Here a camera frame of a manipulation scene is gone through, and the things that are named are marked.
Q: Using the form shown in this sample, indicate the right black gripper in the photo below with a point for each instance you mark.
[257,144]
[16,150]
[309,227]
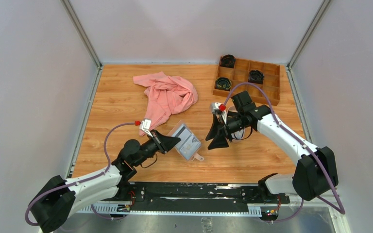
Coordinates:
[219,140]

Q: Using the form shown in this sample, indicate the black coil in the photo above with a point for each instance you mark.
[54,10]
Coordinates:
[228,61]
[223,83]
[256,76]

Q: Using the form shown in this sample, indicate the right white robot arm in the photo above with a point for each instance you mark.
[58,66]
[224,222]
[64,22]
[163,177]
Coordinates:
[316,171]

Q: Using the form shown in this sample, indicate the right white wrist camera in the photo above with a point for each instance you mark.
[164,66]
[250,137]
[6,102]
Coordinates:
[219,110]

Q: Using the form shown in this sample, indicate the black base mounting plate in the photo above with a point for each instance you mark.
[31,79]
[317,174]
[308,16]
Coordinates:
[192,199]

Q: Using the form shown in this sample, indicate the pink cloth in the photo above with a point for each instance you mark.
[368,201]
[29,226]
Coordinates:
[167,95]

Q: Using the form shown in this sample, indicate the black coil bottom left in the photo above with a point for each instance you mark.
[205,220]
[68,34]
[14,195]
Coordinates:
[223,83]

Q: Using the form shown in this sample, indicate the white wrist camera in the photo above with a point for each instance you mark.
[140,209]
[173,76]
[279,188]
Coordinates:
[219,110]
[145,126]

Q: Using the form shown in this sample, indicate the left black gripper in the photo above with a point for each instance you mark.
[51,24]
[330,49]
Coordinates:
[163,143]

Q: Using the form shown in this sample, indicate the wooden compartment tray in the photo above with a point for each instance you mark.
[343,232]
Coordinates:
[239,77]

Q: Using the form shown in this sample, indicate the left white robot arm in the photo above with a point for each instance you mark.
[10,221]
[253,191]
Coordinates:
[60,198]

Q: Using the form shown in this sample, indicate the silver VIP credit card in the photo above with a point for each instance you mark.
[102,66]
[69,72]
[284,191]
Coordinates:
[190,147]

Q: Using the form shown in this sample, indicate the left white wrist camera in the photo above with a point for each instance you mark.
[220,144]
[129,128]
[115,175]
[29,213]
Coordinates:
[145,126]

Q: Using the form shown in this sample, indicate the black coil middle right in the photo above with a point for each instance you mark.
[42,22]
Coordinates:
[256,76]

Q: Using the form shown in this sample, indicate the black coil top left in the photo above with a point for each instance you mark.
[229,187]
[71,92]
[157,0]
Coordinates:
[228,61]

